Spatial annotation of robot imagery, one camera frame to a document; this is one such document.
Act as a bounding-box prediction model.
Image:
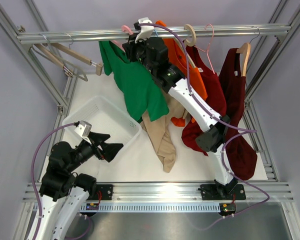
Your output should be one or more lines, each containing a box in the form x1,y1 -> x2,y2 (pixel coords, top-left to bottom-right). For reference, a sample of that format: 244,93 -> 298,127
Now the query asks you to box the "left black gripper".
66,131 -> 123,173

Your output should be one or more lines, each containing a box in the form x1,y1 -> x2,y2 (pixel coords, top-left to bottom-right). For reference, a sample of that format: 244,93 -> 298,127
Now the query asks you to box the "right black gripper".
122,33 -> 156,75

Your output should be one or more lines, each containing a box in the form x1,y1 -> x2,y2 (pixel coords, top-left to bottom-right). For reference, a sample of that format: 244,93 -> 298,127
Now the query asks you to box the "pink plastic hanger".
111,25 -> 134,51

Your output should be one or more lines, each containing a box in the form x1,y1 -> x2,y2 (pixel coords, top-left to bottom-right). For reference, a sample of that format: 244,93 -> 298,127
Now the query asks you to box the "green t shirt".
98,41 -> 169,121

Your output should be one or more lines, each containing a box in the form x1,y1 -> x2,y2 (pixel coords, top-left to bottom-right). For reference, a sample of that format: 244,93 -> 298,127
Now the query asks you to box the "beige t shirt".
141,93 -> 188,173

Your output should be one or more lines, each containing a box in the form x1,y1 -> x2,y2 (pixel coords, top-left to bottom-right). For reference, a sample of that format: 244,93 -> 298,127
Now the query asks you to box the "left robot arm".
27,132 -> 124,240

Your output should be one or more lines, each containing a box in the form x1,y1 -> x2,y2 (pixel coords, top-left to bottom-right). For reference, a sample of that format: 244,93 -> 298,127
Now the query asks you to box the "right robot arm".
123,33 -> 238,199

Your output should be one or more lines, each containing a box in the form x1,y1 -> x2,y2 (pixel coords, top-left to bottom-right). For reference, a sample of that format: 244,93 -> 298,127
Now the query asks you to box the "beige round hook hanger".
182,24 -> 197,69

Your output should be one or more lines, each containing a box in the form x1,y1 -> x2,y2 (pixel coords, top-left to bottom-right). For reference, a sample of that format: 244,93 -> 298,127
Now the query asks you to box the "empty wooden hanger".
32,43 -> 88,82
51,43 -> 104,76

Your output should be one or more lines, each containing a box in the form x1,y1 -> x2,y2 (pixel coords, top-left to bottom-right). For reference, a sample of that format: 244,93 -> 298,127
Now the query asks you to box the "orange t shirt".
155,20 -> 209,128

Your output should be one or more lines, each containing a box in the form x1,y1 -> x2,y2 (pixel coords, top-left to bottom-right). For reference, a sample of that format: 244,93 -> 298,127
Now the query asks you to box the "red t shirt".
181,46 -> 227,156

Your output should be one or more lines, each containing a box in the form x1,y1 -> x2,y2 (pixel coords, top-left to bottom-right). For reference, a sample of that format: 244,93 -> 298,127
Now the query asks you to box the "wooden hanger with metal hook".
236,26 -> 261,77

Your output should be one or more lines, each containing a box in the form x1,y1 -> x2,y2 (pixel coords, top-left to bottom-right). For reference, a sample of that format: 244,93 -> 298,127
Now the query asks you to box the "dark maroon t shirt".
218,48 -> 257,181

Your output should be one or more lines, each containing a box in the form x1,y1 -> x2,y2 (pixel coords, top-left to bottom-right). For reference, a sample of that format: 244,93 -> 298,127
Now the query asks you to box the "white plastic basket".
62,95 -> 142,161

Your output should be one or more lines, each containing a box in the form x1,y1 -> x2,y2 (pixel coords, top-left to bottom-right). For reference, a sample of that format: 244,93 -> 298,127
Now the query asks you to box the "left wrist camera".
74,120 -> 92,145

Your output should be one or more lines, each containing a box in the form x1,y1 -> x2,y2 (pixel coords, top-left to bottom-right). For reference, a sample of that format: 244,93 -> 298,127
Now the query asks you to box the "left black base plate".
87,184 -> 114,201

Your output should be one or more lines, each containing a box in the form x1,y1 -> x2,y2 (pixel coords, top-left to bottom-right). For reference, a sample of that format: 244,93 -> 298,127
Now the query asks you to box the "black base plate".
198,183 -> 247,201
87,184 -> 114,201

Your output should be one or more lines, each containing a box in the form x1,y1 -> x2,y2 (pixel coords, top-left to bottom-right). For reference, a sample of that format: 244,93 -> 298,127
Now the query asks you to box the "thin pink wire hanger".
200,23 -> 216,74

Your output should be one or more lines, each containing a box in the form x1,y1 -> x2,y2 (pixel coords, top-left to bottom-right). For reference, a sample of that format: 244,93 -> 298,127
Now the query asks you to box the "white slotted cable duct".
79,202 -> 221,213

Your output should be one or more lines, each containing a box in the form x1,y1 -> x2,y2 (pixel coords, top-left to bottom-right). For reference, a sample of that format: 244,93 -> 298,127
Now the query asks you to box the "aluminium hanging rail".
17,23 -> 291,45

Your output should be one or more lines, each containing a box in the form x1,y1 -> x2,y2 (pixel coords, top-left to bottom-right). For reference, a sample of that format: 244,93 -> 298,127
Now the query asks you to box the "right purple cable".
138,22 -> 271,231

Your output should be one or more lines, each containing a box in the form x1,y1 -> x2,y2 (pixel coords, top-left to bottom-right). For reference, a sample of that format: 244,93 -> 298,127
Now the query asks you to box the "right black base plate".
198,183 -> 247,201

